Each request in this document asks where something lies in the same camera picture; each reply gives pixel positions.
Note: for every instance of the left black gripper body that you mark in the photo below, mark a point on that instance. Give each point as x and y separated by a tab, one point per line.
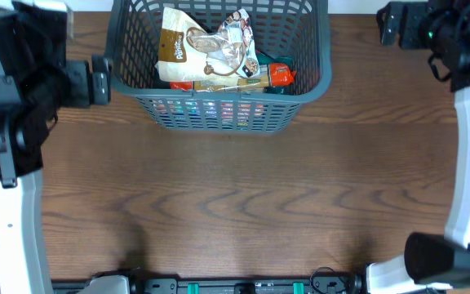
75	94

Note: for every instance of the grey plastic basket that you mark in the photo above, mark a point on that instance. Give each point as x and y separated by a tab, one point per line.
297	29

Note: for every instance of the Pantree snack pouch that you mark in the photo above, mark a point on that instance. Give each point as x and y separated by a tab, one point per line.
188	53

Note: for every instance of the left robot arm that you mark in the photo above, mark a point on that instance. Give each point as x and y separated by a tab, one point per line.
36	80

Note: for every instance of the red orange biscuit pack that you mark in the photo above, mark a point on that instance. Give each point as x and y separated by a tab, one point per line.
255	84

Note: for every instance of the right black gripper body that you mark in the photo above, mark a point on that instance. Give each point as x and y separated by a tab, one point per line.
387	23

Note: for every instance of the Kleenex tissue multipack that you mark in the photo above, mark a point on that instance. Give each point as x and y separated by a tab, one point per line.
208	114

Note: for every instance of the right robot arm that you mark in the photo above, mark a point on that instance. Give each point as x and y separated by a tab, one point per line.
434	263

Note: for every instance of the green Nescafe coffee bag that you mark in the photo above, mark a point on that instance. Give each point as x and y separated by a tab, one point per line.
276	59

